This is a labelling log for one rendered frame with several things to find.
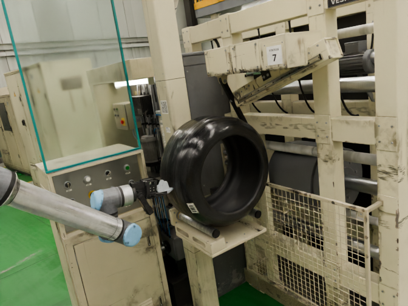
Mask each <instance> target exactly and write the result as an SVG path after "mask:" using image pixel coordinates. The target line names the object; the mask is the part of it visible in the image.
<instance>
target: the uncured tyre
mask: <svg viewBox="0 0 408 306"><path fill-rule="evenodd" d="M220 140H221V142H222V143H223V145H224V147H225V149H226V153H227V157H228V166H227V170H226V175H225V178H224V179H223V182H222V184H221V185H220V186H219V188H218V189H217V190H216V191H215V192H214V193H212V194H211V195H209V196H208V197H205V196H204V194H203V191H202V184H201V175H202V168H203V164H204V161H205V159H206V156H207V155H208V153H209V151H210V150H211V149H212V148H213V146H214V145H215V144H216V143H217V142H219V141H220ZM160 178H161V180H164V182H165V181H167V183H168V185H169V187H170V188H174V189H173V190H172V191H171V192H170V193H168V194H166V196H167V198H168V200H169V201H170V203H171V204H172V205H173V207H174V208H175V209H177V210H178V211H179V212H181V213H182V214H184V215H186V216H188V217H190V218H192V219H194V220H196V221H198V222H200V223H202V224H204V225H208V226H228V225H232V224H234V223H236V222H238V221H240V220H242V219H243V218H244V217H245V216H247V215H248V214H249V213H250V212H251V211H252V209H253V208H254V207H255V206H256V205H257V203H258V201H259V200H260V198H261V197H262V194H263V193H264V190H265V187H266V184H267V179H268V156H267V150H266V148H265V145H264V142H263V140H262V138H261V136H260V135H259V133H258V132H257V131H256V130H255V128H253V127H252V126H251V125H250V124H248V123H246V122H244V121H243V120H241V119H238V118H235V117H223V116H211V115H207V116H201V117H197V118H194V119H192V120H190V121H188V122H186V123H185V124H183V125H181V126H180V127H179V128H178V129H177V130H176V131H175V132H174V133H173V135H172V136H171V137H170V139H169V140H168V142H167V144H166V146H165V149H164V151H163V155H162V158H161V163H160ZM187 203H193V204H194V205H195V207H196V208H197V210H198V212H199V213H192V212H191V210H190V209H189V207H188V205H187Z"/></svg>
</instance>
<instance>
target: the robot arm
mask: <svg viewBox="0 0 408 306"><path fill-rule="evenodd" d="M144 179H145V180H144ZM173 189H174V188H170V187H169V185H168V183H167V181H165V182H164V180H160V182H159V184H158V185H157V181H156V180H153V179H152V178H150V177H149V178H143V179H140V181H139V182H129V185H123V186H118V187H114V188H108V189H100V190H98V191H94V192H93V193H92V194H91V197H90V204H91V207H88V206H86V205H83V204H81V203H78V202H76V201H73V200H71V199H68V198H65V197H63V196H61V195H58V194H55V193H53V192H50V191H48V190H45V189H42V188H40V187H37V186H35V185H32V184H30V183H27V182H25V181H22V180H20V179H18V176H17V174H16V173H15V172H13V171H11V170H8V169H5V168H3V167H0V207H1V206H4V205H7V206H10V207H12V208H16V209H19V210H21V211H25V212H28V213H31V214H34V215H37V216H40V217H43V218H46V219H49V220H52V221H55V222H58V223H62V224H64V225H67V226H71V227H73V228H76V229H79V230H82V231H85V232H88V233H91V234H94V235H97V236H98V238H99V240H100V241H101V242H104V243H105V242H106V243H112V242H117V243H120V244H123V245H125V246H126V247H133V246H135V245H136V244H137V243H139V241H140V239H141V235H142V231H141V228H140V226H139V225H137V224H136V223H131V222H128V221H126V220H123V219H121V218H118V209H117V208H120V207H123V206H128V205H132V204H133V202H135V201H136V200H138V201H139V203H140V205H141V206H142V208H143V210H144V212H145V213H146V214H148V215H151V214H152V213H154V212H153V209H152V208H151V206H150V205H149V203H148V202H147V200H146V199H154V198H156V197H161V196H164V195H166V194H168V193H170V192H171V191H172V190H173Z"/></svg>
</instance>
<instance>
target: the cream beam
mask: <svg viewBox="0 0 408 306"><path fill-rule="evenodd" d="M321 39H322V30H313V31H306V32H293V33H283V34H280V35H274V36H269V37H266V38H261V39H255V40H252V41H247V42H242V43H238V44H233V45H230V46H225V47H219V48H216V49H211V50H206V51H204V53H205V61H206V69H207V75H208V77H214V76H220V75H231V74H237V73H248V72H259V71H265V70H276V69H287V68H291V67H300V66H306V65H307V63H308V53H307V48H308V47H310V46H311V45H313V44H314V43H316V42H318V41H320V40H321ZM280 44H281V48H282V62H283V64H275V65H269V66H268V61H267V48H266V47H270V46H276V45H280Z"/></svg>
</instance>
